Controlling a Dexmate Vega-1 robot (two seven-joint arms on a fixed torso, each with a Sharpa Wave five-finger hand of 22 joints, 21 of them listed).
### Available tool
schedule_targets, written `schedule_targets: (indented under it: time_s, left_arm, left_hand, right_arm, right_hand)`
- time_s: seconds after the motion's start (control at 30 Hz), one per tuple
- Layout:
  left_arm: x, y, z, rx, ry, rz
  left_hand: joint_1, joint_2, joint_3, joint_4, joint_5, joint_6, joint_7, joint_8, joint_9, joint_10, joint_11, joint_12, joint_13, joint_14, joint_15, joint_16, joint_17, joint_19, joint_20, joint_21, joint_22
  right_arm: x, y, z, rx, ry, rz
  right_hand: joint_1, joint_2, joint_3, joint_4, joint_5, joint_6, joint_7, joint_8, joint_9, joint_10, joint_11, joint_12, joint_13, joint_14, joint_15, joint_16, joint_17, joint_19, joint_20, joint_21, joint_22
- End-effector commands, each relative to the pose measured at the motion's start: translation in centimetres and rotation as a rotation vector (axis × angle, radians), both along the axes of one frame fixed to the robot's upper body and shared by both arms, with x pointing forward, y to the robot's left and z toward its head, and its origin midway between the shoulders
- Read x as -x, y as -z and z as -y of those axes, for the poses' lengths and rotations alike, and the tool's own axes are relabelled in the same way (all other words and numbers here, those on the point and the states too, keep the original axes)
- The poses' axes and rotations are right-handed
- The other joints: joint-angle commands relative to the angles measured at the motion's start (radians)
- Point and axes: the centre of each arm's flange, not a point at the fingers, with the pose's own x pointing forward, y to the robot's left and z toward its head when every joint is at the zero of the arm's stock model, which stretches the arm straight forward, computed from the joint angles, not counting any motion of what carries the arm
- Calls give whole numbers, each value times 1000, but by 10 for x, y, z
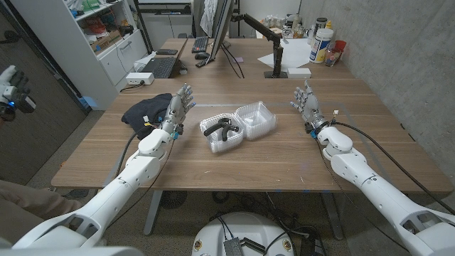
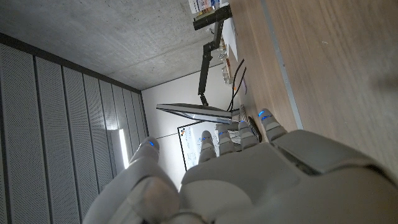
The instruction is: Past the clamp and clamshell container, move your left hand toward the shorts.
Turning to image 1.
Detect black clamp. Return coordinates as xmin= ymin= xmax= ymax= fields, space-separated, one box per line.
xmin=203 ymin=117 xmax=240 ymax=142

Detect clear plastic clamshell container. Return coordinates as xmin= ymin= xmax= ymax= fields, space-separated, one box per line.
xmin=199 ymin=101 xmax=277 ymax=154

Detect white plastic bag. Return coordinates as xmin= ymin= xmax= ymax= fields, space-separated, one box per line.
xmin=133 ymin=51 xmax=157 ymax=72

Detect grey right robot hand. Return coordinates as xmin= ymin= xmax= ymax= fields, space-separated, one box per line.
xmin=289 ymin=80 xmax=331 ymax=135

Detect black keyboard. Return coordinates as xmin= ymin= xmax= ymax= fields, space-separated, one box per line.
xmin=191 ymin=36 xmax=210 ymax=54

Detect computer monitor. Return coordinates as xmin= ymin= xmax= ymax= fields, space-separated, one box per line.
xmin=208 ymin=0 xmax=235 ymax=65

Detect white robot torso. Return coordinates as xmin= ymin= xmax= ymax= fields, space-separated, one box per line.
xmin=191 ymin=212 xmax=295 ymax=256

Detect cardboard box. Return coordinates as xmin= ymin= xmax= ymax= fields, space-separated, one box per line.
xmin=90 ymin=30 xmax=122 ymax=54

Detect white wipes canister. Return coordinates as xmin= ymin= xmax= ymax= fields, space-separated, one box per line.
xmin=309 ymin=28 xmax=335 ymax=65

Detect white gloved person hand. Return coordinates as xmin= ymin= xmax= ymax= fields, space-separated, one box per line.
xmin=0 ymin=65 xmax=17 ymax=104

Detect black laptop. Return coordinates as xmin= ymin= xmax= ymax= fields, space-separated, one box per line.
xmin=141 ymin=38 xmax=189 ymax=80

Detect black lidded bottle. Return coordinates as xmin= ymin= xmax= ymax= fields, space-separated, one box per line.
xmin=312 ymin=17 xmax=328 ymax=40

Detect white power strip box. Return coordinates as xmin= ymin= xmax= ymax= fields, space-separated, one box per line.
xmin=125 ymin=72 xmax=155 ymax=86

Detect black power strip cord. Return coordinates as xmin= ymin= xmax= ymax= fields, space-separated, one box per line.
xmin=119 ymin=80 xmax=146 ymax=94

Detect clear plastic cup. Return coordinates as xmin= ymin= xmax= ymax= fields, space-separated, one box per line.
xmin=323 ymin=42 xmax=342 ymax=68

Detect black monitor cable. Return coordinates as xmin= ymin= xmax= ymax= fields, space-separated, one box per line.
xmin=219 ymin=41 xmax=246 ymax=80

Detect white paper sheet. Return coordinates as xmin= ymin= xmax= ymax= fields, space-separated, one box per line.
xmin=257 ymin=38 xmax=313 ymax=70

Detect white shelf cabinet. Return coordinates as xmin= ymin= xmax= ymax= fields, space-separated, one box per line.
xmin=10 ymin=0 xmax=149 ymax=111

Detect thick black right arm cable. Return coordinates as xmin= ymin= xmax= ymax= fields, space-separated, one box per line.
xmin=332 ymin=120 xmax=455 ymax=216

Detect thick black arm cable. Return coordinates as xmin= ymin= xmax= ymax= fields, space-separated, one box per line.
xmin=332 ymin=120 xmax=455 ymax=216
xmin=114 ymin=124 xmax=161 ymax=178

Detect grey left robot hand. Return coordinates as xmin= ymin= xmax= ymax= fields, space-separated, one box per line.
xmin=160 ymin=83 xmax=197 ymax=136

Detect black door handle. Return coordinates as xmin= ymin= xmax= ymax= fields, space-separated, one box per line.
xmin=0 ymin=30 xmax=21 ymax=46

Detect small white flat box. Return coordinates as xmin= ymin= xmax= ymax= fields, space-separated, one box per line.
xmin=287 ymin=67 xmax=312 ymax=80

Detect hanging white cloth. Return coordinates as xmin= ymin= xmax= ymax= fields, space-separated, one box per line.
xmin=199 ymin=0 xmax=218 ymax=38

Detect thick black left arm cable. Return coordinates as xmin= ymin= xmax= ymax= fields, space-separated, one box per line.
xmin=114 ymin=124 xmax=161 ymax=178

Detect dark navy shorts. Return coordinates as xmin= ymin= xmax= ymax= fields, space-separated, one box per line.
xmin=121 ymin=92 xmax=174 ymax=140

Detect grey table leg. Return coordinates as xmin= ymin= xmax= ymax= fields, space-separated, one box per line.
xmin=143 ymin=190 xmax=164 ymax=236
xmin=321 ymin=191 xmax=345 ymax=241

